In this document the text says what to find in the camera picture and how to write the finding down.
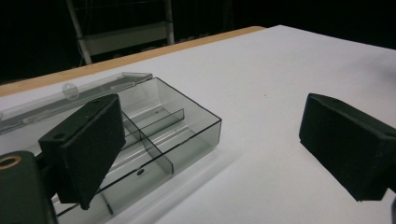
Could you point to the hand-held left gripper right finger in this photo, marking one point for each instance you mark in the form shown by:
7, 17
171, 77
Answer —
348, 146

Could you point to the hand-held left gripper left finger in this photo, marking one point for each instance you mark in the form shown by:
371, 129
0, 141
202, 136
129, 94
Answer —
87, 149

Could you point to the clear plastic compartment box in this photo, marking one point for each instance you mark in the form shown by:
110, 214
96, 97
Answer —
162, 130

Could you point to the metal stand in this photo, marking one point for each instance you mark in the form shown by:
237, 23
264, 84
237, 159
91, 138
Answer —
124, 34

